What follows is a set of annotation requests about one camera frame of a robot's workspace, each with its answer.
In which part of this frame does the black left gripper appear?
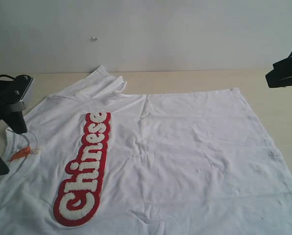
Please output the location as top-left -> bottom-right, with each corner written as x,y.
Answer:
0,78 -> 27,175

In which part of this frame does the white t-shirt red patch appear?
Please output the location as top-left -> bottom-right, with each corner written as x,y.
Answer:
0,67 -> 292,235

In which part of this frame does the orange neck label tag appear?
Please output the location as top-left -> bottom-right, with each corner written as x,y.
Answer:
9,146 -> 40,162

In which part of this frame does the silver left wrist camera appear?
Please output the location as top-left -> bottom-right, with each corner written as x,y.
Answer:
13,75 -> 34,102

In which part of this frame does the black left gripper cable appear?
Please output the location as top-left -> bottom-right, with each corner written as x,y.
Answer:
0,73 -> 17,83

